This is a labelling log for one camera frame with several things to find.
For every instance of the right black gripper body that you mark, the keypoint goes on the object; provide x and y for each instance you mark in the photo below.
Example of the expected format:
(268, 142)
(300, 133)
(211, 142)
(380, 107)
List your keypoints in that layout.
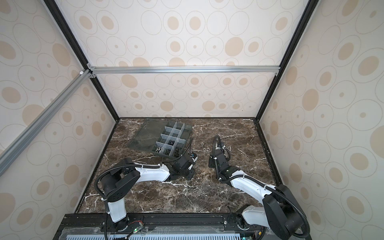
(218, 154)

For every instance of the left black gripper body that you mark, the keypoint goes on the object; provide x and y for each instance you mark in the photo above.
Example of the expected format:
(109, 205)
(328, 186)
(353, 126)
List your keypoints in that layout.
(188, 174)

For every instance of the clear compartment organizer box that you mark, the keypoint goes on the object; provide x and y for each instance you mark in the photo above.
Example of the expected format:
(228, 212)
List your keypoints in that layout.
(167, 139)

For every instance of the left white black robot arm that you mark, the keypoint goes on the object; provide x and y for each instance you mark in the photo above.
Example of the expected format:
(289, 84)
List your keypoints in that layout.
(115, 183)

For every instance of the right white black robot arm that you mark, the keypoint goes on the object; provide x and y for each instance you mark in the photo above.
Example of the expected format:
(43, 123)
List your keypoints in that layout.
(279, 212)

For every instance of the pile of black screws nuts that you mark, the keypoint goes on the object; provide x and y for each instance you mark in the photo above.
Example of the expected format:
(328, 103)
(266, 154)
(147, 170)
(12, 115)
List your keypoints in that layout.
(208, 148)

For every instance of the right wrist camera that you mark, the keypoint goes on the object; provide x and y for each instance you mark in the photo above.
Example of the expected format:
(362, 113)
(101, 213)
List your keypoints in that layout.
(222, 150)

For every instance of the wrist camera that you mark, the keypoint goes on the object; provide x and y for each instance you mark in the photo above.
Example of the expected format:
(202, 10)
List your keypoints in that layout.
(194, 157)
(222, 150)

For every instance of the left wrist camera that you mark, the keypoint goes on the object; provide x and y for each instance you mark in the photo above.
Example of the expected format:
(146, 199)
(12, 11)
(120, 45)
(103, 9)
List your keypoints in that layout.
(194, 157)

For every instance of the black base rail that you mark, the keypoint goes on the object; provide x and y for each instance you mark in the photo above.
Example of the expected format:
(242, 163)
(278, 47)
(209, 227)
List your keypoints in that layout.
(187, 226)

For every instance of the horizontal aluminium frame bar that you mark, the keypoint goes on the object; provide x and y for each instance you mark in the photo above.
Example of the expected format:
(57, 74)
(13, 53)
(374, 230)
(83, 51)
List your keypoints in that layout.
(185, 70)

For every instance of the diagonal aluminium frame bar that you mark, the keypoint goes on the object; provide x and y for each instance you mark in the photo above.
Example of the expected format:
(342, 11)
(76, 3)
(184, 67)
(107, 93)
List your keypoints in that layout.
(25, 138)

